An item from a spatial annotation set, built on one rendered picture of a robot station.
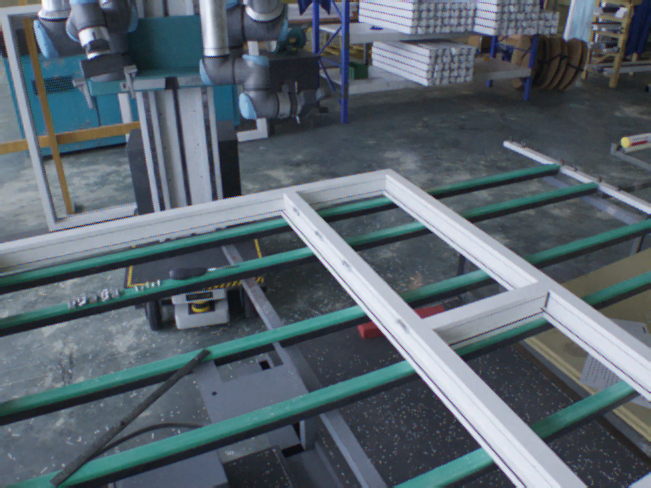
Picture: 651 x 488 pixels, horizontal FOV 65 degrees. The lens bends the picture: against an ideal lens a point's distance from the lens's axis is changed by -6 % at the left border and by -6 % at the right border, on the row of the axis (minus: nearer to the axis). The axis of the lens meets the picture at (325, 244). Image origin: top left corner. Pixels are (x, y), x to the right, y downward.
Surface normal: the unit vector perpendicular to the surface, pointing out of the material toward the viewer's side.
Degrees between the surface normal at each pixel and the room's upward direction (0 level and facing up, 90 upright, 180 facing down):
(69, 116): 90
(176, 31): 90
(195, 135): 90
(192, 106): 90
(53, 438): 0
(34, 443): 0
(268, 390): 0
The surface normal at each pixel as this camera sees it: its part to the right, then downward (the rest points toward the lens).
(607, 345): -0.91, 0.21
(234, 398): 0.00, -0.87
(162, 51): 0.24, 0.49
